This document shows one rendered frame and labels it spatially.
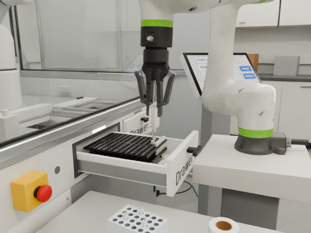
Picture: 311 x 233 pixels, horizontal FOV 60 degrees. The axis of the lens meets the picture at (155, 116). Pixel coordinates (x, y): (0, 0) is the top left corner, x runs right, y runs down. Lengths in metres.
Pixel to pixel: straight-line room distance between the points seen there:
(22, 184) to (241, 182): 0.63
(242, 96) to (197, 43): 1.53
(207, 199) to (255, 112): 1.10
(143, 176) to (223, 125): 1.15
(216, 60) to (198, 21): 1.43
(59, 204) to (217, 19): 0.85
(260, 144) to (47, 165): 0.71
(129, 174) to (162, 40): 0.38
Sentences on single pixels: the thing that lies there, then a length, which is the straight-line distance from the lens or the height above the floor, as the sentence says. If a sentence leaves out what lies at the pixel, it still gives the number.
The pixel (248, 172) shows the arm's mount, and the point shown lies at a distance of 0.91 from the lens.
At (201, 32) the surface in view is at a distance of 2.49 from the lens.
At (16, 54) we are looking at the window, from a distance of 0.71.
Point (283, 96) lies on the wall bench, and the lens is 3.74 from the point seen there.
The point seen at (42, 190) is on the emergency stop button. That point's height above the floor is 0.89.
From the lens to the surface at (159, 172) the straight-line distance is 0.75.
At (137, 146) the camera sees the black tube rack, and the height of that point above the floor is 0.90.
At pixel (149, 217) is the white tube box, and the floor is 0.80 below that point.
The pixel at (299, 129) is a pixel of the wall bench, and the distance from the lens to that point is 3.84.
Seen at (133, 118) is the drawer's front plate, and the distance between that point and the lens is 1.14.
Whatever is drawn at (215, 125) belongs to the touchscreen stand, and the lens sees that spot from 1.80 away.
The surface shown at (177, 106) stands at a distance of 2.58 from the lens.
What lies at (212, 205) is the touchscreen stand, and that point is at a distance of 2.03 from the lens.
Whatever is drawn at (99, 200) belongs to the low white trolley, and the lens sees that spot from 0.87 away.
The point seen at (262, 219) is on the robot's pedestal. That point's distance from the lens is 1.12.
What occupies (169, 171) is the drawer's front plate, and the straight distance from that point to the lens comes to 0.72.
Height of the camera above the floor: 1.19
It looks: 13 degrees down
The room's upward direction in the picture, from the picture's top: straight up
